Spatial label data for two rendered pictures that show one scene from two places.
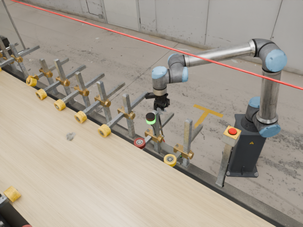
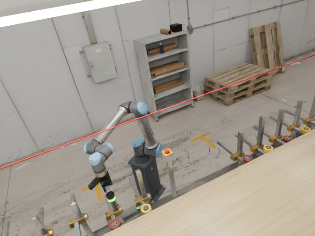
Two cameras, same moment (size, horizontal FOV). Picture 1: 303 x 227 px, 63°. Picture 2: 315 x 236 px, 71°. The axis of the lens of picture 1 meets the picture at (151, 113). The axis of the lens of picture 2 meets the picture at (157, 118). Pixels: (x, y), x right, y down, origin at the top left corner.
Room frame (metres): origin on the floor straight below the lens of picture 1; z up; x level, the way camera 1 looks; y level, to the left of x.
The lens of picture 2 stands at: (0.20, 0.75, 2.34)
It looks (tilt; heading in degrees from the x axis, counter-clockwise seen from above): 31 degrees down; 300
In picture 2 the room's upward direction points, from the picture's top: 10 degrees counter-clockwise
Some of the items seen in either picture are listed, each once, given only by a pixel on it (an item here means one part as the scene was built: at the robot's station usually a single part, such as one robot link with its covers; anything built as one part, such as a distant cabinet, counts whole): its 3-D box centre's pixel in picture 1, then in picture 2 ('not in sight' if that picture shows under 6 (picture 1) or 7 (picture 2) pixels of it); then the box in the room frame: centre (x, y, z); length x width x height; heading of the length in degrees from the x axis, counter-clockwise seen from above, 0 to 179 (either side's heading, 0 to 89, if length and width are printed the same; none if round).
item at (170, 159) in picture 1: (170, 163); (146, 212); (0.92, -0.09, 0.85); 0.08 x 0.08 x 0.11
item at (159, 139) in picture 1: (153, 136); (114, 213); (1.18, 0.00, 0.85); 0.13 x 0.06 x 0.05; 50
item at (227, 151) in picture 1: (224, 164); (171, 178); (0.83, -0.41, 0.93); 0.05 x 0.05 x 0.45; 50
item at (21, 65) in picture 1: (21, 64); not in sight; (2.29, 1.32, 0.87); 0.03 x 0.03 x 0.48; 50
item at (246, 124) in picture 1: (253, 120); (141, 155); (1.43, -0.87, 0.65); 0.19 x 0.19 x 0.10
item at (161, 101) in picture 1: (161, 99); (104, 179); (1.22, -0.07, 1.15); 0.09 x 0.08 x 0.12; 50
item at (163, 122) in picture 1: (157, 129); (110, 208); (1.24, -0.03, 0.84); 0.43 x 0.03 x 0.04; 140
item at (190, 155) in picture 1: (183, 152); (142, 199); (1.02, -0.20, 0.84); 0.13 x 0.06 x 0.05; 50
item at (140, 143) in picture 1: (140, 146); (116, 227); (1.08, 0.10, 0.85); 0.08 x 0.08 x 0.11
